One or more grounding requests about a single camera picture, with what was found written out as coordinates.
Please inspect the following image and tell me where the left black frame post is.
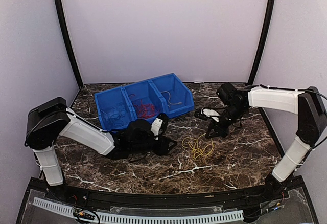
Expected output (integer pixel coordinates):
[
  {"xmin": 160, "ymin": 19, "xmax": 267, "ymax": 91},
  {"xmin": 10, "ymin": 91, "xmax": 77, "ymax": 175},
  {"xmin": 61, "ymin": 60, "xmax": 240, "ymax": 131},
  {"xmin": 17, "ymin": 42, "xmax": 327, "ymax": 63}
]
[{"xmin": 54, "ymin": 0, "xmax": 84, "ymax": 89}]

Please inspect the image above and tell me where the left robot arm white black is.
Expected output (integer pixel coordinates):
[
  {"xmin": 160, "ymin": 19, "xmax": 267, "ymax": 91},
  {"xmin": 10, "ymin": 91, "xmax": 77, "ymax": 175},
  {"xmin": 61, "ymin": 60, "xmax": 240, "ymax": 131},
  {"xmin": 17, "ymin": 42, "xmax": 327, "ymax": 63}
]
[{"xmin": 24, "ymin": 97, "xmax": 177, "ymax": 201}]

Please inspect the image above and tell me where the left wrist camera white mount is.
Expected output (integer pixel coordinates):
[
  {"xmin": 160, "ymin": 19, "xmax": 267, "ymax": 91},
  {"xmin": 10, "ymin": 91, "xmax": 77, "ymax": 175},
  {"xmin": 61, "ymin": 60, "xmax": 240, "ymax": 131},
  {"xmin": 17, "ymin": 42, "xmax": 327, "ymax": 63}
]
[{"xmin": 151, "ymin": 113, "xmax": 169, "ymax": 140}]

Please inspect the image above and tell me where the blue cable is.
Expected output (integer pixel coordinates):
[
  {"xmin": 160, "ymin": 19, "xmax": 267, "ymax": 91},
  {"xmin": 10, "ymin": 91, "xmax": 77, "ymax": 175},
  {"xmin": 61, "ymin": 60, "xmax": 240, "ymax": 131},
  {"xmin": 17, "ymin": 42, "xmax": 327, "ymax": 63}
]
[{"xmin": 101, "ymin": 102, "xmax": 128, "ymax": 129}]

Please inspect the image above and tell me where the white slotted cable duct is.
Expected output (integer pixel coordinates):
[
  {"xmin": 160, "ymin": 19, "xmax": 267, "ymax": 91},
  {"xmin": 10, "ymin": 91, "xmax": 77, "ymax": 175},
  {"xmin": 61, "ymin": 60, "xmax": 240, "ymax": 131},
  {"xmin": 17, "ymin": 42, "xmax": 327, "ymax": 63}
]
[{"xmin": 32, "ymin": 197, "xmax": 245, "ymax": 223}]

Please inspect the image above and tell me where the right black frame post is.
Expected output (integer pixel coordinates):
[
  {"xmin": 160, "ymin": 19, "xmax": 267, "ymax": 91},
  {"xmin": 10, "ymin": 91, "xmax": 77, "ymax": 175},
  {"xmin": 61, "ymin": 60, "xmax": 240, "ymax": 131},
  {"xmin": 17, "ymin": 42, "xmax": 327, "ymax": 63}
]
[{"xmin": 247, "ymin": 0, "xmax": 275, "ymax": 85}]

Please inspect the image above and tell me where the black frame post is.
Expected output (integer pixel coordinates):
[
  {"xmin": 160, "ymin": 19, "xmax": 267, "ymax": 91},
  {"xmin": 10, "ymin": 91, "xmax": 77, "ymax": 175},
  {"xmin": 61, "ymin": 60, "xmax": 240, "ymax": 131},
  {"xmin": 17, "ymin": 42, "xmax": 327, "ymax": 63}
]
[
  {"xmin": 54, "ymin": 0, "xmax": 84, "ymax": 89},
  {"xmin": 247, "ymin": 0, "xmax": 275, "ymax": 85}
]

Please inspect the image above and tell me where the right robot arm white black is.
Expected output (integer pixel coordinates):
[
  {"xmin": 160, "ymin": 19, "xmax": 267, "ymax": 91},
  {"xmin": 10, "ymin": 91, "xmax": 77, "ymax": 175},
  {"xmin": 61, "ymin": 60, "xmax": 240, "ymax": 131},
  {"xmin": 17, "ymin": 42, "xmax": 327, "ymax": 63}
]
[{"xmin": 200, "ymin": 83, "xmax": 326, "ymax": 200}]

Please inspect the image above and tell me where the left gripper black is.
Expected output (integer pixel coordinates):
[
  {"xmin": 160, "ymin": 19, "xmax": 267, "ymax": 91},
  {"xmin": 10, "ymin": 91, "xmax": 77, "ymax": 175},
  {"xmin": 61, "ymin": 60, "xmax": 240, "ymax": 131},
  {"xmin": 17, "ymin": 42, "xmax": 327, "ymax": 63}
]
[{"xmin": 130, "ymin": 134, "xmax": 177, "ymax": 157}]

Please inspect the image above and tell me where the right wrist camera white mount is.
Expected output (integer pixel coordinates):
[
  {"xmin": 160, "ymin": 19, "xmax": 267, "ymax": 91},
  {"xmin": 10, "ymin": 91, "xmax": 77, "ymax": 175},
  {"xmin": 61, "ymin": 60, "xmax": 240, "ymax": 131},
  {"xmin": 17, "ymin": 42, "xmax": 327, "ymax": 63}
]
[{"xmin": 194, "ymin": 108, "xmax": 220, "ymax": 122}]

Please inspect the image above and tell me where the black curved front rail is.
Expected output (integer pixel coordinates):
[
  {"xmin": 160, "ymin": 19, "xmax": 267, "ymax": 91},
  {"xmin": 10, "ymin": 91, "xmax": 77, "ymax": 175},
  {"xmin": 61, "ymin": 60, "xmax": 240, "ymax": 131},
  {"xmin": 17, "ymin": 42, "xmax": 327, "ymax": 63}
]
[{"xmin": 28, "ymin": 176, "xmax": 303, "ymax": 209}]

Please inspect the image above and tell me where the yellow cable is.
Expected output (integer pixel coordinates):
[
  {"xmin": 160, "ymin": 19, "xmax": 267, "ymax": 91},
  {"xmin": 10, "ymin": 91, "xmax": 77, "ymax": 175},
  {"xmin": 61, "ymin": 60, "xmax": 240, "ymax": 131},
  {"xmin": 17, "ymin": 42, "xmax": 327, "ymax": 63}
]
[
  {"xmin": 162, "ymin": 90, "xmax": 182, "ymax": 106},
  {"xmin": 181, "ymin": 133, "xmax": 215, "ymax": 160}
]

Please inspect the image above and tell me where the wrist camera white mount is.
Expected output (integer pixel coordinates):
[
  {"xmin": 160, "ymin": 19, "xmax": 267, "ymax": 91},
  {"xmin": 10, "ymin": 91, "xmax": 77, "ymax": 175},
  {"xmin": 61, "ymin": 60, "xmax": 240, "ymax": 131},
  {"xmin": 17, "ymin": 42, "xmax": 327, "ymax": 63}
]
[
  {"xmin": 151, "ymin": 113, "xmax": 169, "ymax": 140},
  {"xmin": 194, "ymin": 108, "xmax": 220, "ymax": 122}
]

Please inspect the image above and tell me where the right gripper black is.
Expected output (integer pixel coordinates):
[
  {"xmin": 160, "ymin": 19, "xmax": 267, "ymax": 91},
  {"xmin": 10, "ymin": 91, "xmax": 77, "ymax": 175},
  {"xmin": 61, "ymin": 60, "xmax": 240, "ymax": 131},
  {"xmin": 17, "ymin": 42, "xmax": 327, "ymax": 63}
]
[{"xmin": 205, "ymin": 104, "xmax": 247, "ymax": 139}]

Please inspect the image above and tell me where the blue three-compartment plastic bin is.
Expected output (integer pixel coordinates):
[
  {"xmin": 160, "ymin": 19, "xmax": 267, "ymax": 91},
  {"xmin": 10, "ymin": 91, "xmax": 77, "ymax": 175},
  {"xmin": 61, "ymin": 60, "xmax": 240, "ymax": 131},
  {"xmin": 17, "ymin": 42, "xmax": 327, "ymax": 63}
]
[{"xmin": 95, "ymin": 73, "xmax": 195, "ymax": 130}]

